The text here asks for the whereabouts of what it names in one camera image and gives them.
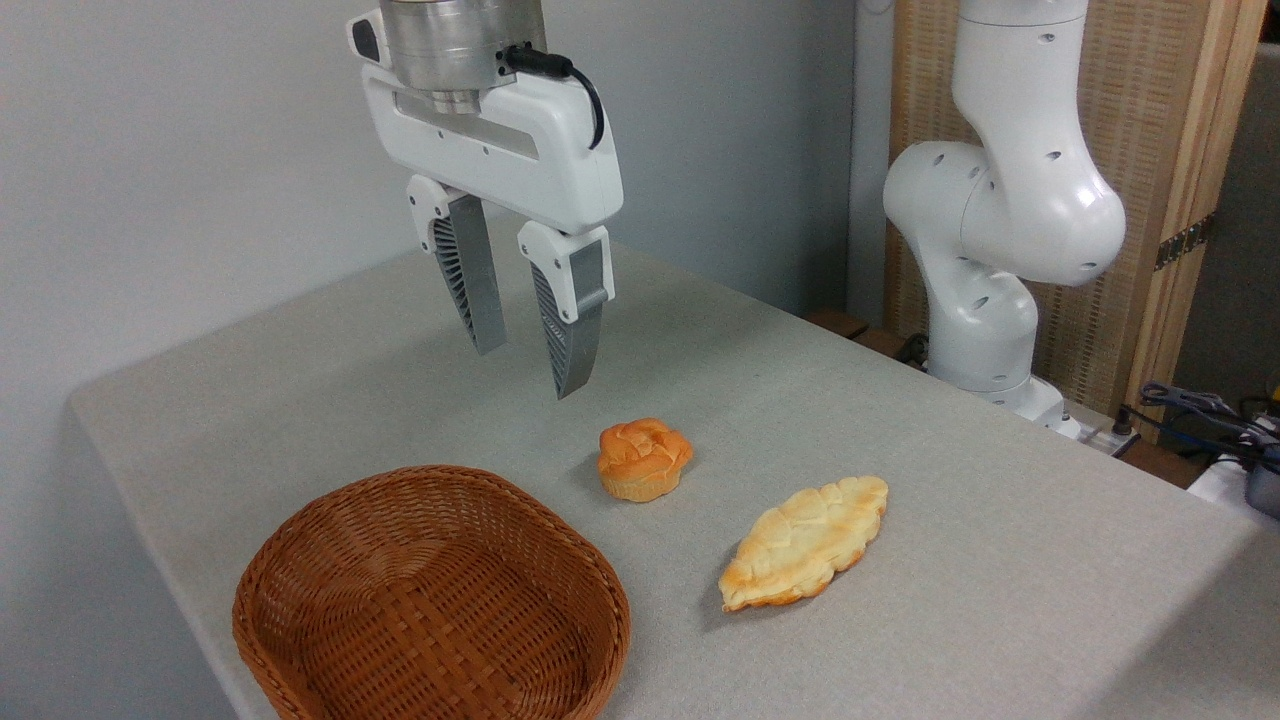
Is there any round braided bread roll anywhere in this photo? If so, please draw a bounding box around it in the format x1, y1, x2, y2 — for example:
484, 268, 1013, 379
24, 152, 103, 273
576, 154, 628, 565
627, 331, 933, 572
597, 418, 695, 504

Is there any metal screen hinge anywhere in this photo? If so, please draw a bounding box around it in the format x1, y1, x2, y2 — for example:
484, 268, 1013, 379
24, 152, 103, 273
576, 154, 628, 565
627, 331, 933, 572
1154, 212, 1217, 272

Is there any brown woven wicker basket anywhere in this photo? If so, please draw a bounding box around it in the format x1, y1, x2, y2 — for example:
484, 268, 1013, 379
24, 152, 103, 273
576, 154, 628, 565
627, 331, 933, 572
232, 464, 633, 720

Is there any flat leaf-shaped bread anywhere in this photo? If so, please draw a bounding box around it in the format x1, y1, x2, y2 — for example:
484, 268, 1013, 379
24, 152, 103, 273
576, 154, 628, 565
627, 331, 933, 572
718, 476, 890, 614

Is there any white power strip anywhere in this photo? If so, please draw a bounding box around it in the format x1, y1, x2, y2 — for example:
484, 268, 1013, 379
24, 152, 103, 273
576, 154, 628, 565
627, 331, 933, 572
1058, 402, 1143, 459

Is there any grey tablecloth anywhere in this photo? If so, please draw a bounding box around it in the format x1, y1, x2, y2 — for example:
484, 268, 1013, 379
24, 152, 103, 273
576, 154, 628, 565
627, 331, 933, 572
68, 215, 1280, 720

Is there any bundle of dark cables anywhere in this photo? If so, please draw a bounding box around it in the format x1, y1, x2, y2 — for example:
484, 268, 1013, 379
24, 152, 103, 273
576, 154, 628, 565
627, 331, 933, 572
1120, 380, 1280, 463

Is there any wooden woven folding screen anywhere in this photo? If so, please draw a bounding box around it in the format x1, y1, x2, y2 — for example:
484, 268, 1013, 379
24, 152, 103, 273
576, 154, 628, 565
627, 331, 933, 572
885, 0, 1270, 443

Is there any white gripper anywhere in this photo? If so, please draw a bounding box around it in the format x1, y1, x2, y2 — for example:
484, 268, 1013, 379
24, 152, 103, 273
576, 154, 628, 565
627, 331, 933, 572
347, 10, 625, 401

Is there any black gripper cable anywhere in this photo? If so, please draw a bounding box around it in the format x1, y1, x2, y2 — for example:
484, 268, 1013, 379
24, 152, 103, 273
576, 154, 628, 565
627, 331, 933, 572
498, 44, 607, 152

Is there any grey round device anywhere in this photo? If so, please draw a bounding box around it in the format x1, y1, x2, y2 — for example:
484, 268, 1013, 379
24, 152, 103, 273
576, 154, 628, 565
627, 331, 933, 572
1244, 440, 1280, 520

